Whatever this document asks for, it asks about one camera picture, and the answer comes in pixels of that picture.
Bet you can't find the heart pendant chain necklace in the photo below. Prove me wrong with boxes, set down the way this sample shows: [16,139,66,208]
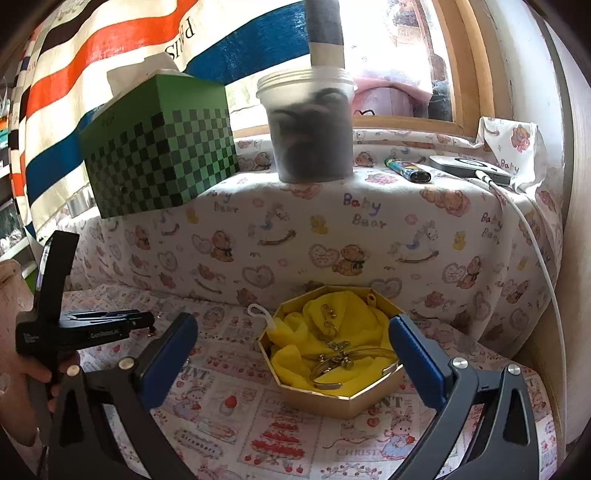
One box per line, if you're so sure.
[318,303,355,370]

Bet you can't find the gold octagonal jewelry box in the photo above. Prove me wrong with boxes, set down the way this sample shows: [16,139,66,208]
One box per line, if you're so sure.
[249,286,403,419]

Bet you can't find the person left hand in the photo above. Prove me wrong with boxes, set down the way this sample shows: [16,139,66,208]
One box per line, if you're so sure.
[1,259,51,447]

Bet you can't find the yellow cloth pouch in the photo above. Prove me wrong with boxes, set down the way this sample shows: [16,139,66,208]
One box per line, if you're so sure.
[247,288,394,397]

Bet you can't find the green checkered tissue box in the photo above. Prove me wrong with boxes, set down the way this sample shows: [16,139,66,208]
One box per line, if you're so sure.
[79,74,238,218]

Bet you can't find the baby bear print cloth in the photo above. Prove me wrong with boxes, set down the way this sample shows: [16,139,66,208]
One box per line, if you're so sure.
[62,118,564,356]

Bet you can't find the striped Paris curtain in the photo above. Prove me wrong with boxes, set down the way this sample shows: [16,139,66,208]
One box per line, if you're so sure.
[6,0,347,241]

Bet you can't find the white tissue paper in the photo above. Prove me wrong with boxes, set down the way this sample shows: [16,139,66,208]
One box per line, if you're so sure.
[91,52,184,120]

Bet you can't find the dark grey flat device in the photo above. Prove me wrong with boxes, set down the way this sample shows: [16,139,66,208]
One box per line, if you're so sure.
[429,156,513,185]

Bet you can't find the green black lighter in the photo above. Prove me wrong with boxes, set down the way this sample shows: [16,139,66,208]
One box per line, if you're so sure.
[385,158,431,184]

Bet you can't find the clear plastic jar dark contents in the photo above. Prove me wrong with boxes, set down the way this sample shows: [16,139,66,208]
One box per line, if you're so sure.
[256,66,356,183]

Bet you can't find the white charging cable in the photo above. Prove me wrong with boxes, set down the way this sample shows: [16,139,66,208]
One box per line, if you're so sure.
[475,169,569,444]

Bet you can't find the wooden window frame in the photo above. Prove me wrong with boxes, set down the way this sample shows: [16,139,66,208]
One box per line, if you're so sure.
[232,0,498,139]

